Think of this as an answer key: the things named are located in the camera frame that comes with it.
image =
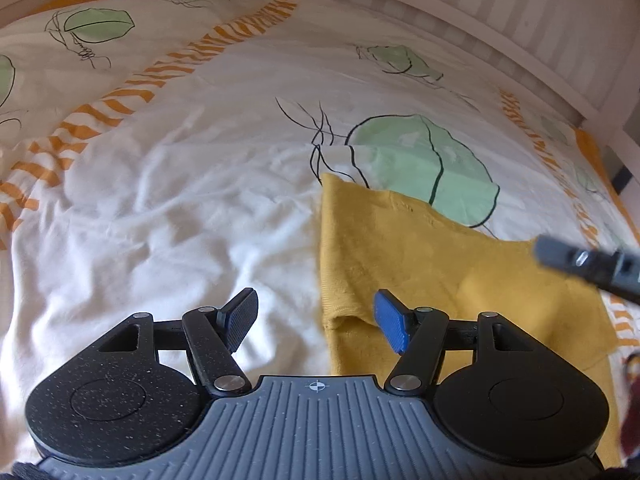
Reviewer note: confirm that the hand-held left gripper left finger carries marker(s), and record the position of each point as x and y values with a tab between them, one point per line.
240	317

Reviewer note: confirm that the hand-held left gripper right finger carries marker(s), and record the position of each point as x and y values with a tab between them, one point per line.
392	320

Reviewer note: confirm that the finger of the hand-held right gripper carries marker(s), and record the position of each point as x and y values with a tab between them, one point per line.
555	252

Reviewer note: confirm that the yellow knit garment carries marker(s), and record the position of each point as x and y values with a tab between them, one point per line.
400	240

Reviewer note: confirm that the white leaf-print duvet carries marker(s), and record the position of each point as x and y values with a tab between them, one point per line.
175	210

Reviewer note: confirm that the dark red cloth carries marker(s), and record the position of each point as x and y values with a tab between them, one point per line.
631	410

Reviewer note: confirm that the grey striped bed liner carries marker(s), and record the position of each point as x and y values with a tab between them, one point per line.
450	35

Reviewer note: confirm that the white bed frame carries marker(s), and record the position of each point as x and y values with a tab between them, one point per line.
500	15

